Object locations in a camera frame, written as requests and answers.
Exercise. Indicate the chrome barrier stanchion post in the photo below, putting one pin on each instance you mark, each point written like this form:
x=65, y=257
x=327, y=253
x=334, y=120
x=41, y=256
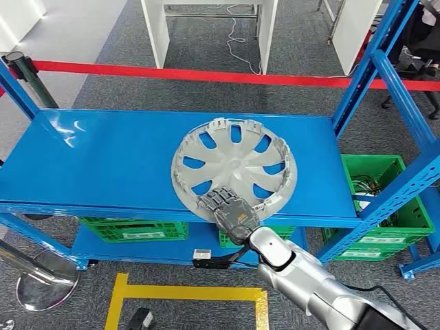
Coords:
x=48, y=287

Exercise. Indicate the grey plastic wheel hubcap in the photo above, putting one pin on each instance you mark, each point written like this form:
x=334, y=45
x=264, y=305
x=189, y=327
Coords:
x=237, y=168

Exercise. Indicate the white desk with metal rail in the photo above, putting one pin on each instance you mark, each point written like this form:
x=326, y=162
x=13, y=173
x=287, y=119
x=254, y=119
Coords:
x=156, y=32

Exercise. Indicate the person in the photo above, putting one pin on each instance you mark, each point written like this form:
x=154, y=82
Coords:
x=412, y=32

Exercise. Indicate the white desk panel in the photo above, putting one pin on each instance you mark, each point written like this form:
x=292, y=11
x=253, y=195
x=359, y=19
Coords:
x=354, y=32

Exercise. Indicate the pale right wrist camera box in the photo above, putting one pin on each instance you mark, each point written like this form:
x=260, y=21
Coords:
x=205, y=258

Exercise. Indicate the black chair base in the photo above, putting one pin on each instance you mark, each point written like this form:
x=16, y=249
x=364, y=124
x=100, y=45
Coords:
x=429, y=73

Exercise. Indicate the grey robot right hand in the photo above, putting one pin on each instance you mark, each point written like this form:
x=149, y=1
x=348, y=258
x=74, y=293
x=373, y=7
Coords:
x=233, y=218

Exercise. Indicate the red barrier belt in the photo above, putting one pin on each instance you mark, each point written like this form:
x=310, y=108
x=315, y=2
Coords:
x=206, y=75

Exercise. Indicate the dark barrier stanchion post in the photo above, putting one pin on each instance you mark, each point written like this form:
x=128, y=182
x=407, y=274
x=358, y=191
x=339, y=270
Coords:
x=34, y=82

